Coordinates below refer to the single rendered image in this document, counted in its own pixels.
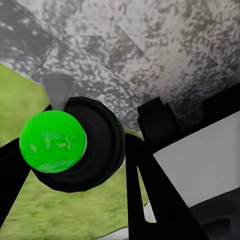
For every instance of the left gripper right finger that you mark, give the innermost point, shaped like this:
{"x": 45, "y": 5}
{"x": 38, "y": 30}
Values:
{"x": 174, "y": 220}

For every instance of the insectifuge atomizer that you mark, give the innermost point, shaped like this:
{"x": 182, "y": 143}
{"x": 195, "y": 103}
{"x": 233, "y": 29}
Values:
{"x": 76, "y": 143}

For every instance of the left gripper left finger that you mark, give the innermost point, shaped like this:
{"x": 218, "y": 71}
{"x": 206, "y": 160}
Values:
{"x": 14, "y": 171}

